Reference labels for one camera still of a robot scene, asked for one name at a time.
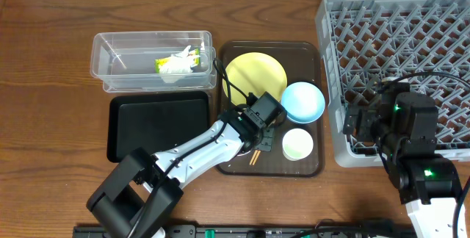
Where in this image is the small pale green cup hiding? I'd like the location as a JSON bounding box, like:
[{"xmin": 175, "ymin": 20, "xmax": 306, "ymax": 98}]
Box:
[{"xmin": 282, "ymin": 128, "xmax": 314, "ymax": 161}]

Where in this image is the light blue bowl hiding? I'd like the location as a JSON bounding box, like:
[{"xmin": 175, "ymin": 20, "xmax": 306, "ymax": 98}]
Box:
[{"xmin": 281, "ymin": 82, "xmax": 326, "ymax": 124}]

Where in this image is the green snack wrapper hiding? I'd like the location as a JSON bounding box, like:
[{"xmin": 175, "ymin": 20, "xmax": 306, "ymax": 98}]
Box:
[{"xmin": 155, "ymin": 49, "xmax": 200, "ymax": 74}]

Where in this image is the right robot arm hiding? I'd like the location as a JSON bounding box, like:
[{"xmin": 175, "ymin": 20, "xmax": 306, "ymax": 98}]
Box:
[{"xmin": 342, "ymin": 91, "xmax": 469, "ymax": 237}]

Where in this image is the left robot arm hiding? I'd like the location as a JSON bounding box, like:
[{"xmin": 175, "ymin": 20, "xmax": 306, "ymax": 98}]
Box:
[{"xmin": 86, "ymin": 93, "xmax": 285, "ymax": 237}]

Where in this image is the grey dishwasher rack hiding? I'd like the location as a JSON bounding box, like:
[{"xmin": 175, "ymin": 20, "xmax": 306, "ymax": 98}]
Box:
[{"xmin": 315, "ymin": 0, "xmax": 469, "ymax": 167}]

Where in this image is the wooden chopstick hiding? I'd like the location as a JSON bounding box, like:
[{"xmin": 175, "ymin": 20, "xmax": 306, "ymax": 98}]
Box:
[
  {"xmin": 249, "ymin": 150, "xmax": 258, "ymax": 165},
  {"xmin": 252, "ymin": 150, "xmax": 261, "ymax": 166}
]

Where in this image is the yellow plate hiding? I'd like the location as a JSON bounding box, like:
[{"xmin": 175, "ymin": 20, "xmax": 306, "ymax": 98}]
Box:
[{"xmin": 225, "ymin": 52, "xmax": 287, "ymax": 101}]

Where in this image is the clear plastic bin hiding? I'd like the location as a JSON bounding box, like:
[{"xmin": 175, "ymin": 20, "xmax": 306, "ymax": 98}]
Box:
[{"xmin": 90, "ymin": 31, "xmax": 217, "ymax": 93}]

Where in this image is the black plastic tray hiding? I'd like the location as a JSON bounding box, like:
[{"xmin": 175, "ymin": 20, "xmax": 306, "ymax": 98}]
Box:
[{"xmin": 106, "ymin": 91, "xmax": 210, "ymax": 163}]

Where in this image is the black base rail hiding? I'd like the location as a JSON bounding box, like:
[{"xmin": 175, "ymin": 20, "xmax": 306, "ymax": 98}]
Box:
[{"xmin": 73, "ymin": 224, "xmax": 416, "ymax": 238}]

